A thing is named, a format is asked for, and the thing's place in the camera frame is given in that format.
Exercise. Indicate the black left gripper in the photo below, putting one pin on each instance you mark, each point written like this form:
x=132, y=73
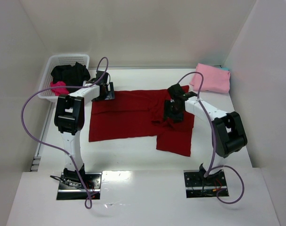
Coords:
x=109, y=92

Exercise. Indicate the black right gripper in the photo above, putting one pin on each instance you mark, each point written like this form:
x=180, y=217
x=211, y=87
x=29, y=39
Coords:
x=172, y=113

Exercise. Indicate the dark red t shirt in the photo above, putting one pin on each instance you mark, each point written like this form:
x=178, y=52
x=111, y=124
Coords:
x=140, y=113

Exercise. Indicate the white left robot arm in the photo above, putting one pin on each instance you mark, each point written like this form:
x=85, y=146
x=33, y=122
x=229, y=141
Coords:
x=70, y=119

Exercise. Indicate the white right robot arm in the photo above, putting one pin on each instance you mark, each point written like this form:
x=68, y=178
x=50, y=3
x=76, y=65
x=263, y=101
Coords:
x=228, y=134

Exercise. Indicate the black t shirt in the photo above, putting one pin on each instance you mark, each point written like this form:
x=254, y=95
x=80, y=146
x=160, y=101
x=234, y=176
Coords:
x=71, y=75

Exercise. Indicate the folded pink t shirt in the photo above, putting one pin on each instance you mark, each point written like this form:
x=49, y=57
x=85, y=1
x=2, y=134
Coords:
x=215, y=79

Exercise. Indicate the magenta t shirt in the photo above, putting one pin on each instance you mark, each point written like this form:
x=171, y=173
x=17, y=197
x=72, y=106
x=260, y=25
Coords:
x=59, y=88

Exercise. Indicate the folded teal t shirt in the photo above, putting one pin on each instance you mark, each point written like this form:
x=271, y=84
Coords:
x=224, y=68

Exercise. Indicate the white plastic basket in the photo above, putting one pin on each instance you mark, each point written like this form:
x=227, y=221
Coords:
x=59, y=60

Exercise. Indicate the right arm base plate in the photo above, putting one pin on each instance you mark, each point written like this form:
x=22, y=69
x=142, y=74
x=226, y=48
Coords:
x=196, y=187

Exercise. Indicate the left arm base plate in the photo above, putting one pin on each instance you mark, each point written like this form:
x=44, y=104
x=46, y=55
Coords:
x=70, y=190

